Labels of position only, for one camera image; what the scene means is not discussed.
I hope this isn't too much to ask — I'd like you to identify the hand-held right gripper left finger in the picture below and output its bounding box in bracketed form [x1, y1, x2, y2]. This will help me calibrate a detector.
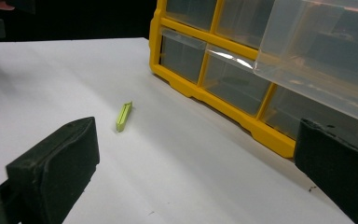
[6, 116, 101, 224]

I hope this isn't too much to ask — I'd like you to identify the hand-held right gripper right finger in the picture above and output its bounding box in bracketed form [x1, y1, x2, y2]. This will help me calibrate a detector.
[294, 118, 358, 224]

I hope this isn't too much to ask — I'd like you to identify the small green plastic clip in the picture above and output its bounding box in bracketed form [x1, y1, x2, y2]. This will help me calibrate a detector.
[115, 101, 134, 133]

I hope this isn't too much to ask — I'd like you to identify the pulled-out clear plastic drawer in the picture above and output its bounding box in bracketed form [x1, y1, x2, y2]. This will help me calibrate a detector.
[254, 0, 358, 128]

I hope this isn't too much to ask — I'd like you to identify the closed clear plastic drawer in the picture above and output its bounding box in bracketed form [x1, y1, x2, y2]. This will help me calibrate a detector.
[200, 44, 273, 117]
[259, 84, 358, 142]
[214, 0, 276, 49]
[165, 0, 218, 32]
[159, 27, 207, 84]

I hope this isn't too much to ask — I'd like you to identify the yellow drawer organizer cabinet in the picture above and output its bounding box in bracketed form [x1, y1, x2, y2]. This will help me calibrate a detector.
[148, 0, 358, 160]

